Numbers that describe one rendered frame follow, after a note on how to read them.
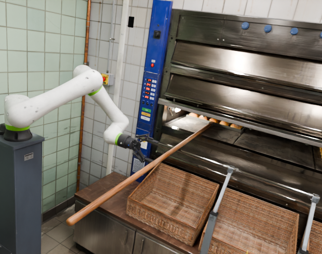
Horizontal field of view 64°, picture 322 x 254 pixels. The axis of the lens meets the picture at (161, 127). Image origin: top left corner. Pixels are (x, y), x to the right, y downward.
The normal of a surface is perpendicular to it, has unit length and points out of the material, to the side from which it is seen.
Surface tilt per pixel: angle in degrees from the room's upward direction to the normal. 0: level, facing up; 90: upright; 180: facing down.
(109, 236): 90
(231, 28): 90
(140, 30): 90
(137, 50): 90
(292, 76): 70
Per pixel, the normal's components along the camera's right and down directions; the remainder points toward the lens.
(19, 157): 0.88, 0.27
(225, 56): -0.39, -0.13
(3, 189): -0.45, 0.21
